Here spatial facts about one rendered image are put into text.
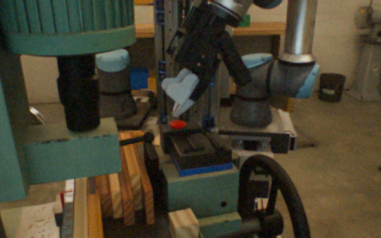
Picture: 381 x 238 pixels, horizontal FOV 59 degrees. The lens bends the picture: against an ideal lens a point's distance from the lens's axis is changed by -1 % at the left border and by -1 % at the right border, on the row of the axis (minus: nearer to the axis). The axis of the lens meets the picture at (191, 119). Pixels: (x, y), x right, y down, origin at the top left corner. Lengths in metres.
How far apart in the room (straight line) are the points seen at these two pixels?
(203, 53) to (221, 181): 0.23
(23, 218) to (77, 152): 0.35
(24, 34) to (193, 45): 0.27
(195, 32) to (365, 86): 3.85
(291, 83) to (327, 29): 3.29
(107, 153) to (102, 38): 0.18
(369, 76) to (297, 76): 3.29
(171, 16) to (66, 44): 0.82
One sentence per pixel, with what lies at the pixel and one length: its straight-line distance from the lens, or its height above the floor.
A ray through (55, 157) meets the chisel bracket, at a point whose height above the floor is 1.04.
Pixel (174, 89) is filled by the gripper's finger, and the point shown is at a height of 1.10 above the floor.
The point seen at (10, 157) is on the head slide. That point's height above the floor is 1.07.
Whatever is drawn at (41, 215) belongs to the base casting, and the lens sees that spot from 0.85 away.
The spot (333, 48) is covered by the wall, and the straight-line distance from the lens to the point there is 4.46.
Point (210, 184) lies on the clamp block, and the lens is 0.62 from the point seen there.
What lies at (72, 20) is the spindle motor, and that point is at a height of 1.24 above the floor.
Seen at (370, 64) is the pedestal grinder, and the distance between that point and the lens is 4.34.
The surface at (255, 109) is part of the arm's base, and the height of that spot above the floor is 0.88.
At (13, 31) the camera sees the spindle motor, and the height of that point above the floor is 1.23.
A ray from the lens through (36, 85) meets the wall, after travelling 4.10.
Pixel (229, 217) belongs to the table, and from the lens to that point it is 0.67.
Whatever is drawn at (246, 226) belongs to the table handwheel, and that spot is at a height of 0.82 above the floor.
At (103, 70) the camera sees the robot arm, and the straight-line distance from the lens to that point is 1.21.
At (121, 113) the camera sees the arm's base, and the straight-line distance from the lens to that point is 1.24.
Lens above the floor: 1.28
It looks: 22 degrees down
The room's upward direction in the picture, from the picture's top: straight up
